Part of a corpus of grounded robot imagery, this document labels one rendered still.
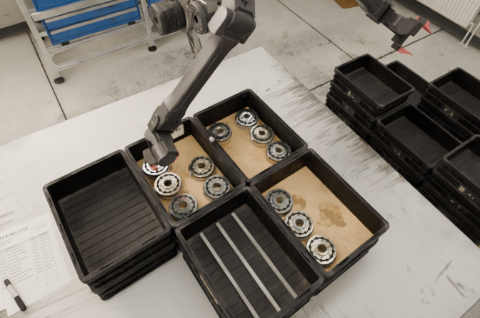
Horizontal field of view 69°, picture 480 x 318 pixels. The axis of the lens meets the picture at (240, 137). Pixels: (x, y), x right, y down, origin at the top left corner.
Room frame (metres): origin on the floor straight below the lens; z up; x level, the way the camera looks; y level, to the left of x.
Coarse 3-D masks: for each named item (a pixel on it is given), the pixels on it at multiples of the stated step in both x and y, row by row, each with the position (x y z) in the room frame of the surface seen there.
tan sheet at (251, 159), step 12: (228, 120) 1.04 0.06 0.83; (240, 132) 0.97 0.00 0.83; (228, 144) 0.90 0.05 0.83; (240, 144) 0.91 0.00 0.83; (252, 144) 0.91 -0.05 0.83; (240, 156) 0.84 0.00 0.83; (252, 156) 0.85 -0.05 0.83; (264, 156) 0.85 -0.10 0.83; (240, 168) 0.79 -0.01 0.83; (252, 168) 0.79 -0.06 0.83; (264, 168) 0.79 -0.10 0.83
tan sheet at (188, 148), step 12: (180, 144) 0.89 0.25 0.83; (192, 144) 0.89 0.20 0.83; (180, 156) 0.83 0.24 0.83; (192, 156) 0.83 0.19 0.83; (180, 168) 0.77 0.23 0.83; (216, 168) 0.78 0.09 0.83; (192, 180) 0.72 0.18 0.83; (192, 192) 0.67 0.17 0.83; (168, 204) 0.61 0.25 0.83; (204, 204) 0.62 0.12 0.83
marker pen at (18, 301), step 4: (4, 280) 0.35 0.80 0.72; (8, 280) 0.35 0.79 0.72; (8, 284) 0.34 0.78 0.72; (8, 288) 0.33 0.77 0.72; (12, 288) 0.33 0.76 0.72; (12, 292) 0.31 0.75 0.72; (16, 292) 0.31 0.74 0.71; (12, 296) 0.30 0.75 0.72; (16, 296) 0.30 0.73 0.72; (16, 300) 0.29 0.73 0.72; (20, 300) 0.29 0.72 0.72; (20, 304) 0.28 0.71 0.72; (24, 304) 0.28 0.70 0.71; (20, 308) 0.26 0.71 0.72; (24, 308) 0.27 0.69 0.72
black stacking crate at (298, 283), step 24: (216, 216) 0.56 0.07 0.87; (240, 216) 0.58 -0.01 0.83; (264, 216) 0.55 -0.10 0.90; (192, 240) 0.48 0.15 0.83; (216, 240) 0.48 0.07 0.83; (240, 240) 0.49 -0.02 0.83; (264, 240) 0.49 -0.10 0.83; (288, 240) 0.45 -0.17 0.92; (192, 264) 0.40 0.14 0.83; (216, 264) 0.40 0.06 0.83; (240, 264) 0.40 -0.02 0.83; (264, 264) 0.41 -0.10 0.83; (288, 264) 0.41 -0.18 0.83; (216, 288) 0.32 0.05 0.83; (240, 288) 0.33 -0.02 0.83; (240, 312) 0.26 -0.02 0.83; (264, 312) 0.26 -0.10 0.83; (288, 312) 0.26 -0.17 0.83
